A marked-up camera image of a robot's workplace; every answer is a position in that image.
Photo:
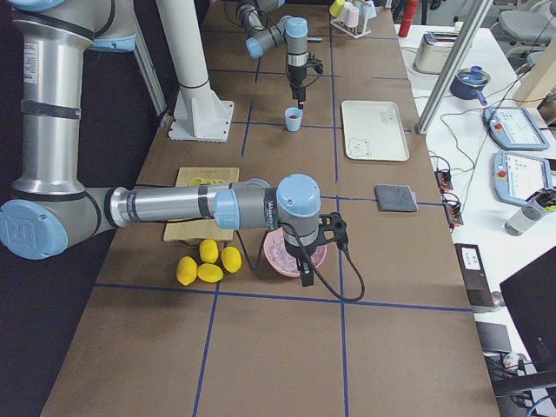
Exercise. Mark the wooden cutting board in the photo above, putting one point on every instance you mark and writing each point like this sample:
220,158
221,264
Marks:
200,225

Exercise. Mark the yellow cup on rack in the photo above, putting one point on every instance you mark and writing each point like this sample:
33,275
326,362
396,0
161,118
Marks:
335,7

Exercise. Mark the red bottle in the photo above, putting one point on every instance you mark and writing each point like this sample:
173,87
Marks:
407,19

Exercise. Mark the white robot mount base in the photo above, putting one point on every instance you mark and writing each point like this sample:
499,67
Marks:
201,117

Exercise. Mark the whole yellow lemon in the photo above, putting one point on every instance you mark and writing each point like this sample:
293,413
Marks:
231,259
186,270
209,251
210,273

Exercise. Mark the light blue plastic cup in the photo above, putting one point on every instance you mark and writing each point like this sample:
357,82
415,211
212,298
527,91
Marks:
293,125

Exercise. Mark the brown box with label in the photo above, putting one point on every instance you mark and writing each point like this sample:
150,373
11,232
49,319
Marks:
474,278

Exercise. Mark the pink cup on rack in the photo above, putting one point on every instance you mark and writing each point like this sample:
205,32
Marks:
349,16

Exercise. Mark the grey folded cloth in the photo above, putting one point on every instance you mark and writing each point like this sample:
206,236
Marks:
395,198

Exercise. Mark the cream toaster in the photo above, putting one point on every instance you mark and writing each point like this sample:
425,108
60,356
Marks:
433,51

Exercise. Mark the white wire cup rack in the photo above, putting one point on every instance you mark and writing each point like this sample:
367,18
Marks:
360,30

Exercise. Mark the pink bowl of ice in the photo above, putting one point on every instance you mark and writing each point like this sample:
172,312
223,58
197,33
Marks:
277,255

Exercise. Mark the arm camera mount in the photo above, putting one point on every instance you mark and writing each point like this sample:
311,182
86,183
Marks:
314,63

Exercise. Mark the black monitor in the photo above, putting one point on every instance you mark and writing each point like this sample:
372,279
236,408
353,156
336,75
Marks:
529,295

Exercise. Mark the blue pot with lid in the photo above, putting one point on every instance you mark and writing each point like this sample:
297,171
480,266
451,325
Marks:
469,84

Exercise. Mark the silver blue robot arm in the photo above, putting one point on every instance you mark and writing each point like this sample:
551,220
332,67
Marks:
291,31
52,211

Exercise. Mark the aluminium frame post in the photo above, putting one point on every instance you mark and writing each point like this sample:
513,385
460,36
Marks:
464,40

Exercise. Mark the clear water bottle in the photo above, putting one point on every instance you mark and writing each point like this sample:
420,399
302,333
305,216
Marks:
538,205

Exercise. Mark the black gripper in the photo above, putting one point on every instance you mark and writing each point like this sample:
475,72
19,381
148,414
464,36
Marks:
299,253

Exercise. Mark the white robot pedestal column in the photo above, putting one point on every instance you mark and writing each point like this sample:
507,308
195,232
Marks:
181,29

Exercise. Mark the blue teach pendant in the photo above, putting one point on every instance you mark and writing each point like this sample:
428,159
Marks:
513,128
517,176

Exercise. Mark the white bear serving tray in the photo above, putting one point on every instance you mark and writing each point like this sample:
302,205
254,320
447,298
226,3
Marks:
373,131

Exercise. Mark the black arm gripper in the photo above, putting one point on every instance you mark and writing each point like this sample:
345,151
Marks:
297,77

